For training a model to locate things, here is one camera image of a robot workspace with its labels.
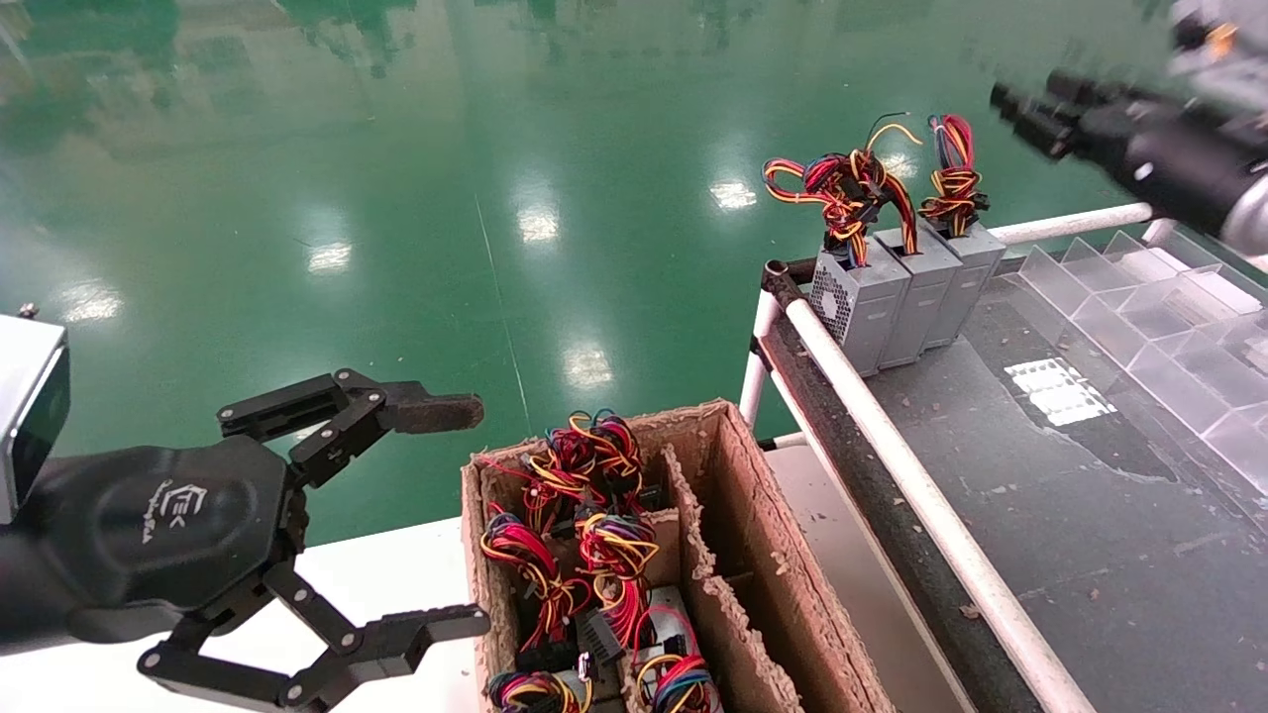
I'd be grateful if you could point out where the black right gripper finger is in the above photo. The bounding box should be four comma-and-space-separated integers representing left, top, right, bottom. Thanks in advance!
1045, 69, 1142, 110
990, 83, 1091, 160

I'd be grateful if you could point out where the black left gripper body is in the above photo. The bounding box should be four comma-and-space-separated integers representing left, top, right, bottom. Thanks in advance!
0, 434, 308, 657

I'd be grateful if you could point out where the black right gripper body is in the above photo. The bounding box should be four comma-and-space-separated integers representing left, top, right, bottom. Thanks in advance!
1083, 92, 1268, 244

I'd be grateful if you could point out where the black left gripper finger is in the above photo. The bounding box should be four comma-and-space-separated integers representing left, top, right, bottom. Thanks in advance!
137, 562, 492, 713
216, 368, 486, 488

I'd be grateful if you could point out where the grey power supply with cables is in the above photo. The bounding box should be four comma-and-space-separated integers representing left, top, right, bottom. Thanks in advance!
918, 112, 1008, 351
842, 111, 962, 370
480, 509, 595, 657
567, 409, 667, 512
480, 428, 595, 536
485, 670, 595, 713
636, 654, 724, 713
577, 509, 700, 684

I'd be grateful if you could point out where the clear acrylic divider tray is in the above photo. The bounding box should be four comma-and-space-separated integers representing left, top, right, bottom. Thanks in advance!
1018, 228, 1268, 496

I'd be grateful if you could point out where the grey power supply with grille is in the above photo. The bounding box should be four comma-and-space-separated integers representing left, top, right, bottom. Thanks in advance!
763, 149, 912, 378

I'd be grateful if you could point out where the brown divided cardboard box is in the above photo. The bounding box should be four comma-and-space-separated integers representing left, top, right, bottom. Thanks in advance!
460, 399, 898, 713

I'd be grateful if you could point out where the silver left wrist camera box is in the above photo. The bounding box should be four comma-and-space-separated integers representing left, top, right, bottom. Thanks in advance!
0, 315, 71, 526

